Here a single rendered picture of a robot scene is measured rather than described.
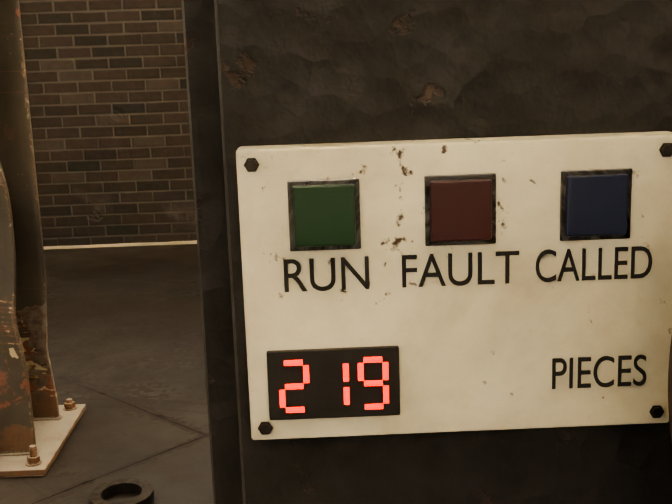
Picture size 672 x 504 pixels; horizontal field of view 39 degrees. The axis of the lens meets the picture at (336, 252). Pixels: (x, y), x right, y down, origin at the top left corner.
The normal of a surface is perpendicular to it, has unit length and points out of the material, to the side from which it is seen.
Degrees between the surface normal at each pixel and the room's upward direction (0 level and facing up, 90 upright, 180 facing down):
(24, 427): 90
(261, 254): 90
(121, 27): 90
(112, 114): 90
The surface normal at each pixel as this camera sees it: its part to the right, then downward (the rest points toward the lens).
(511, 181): 0.03, 0.21
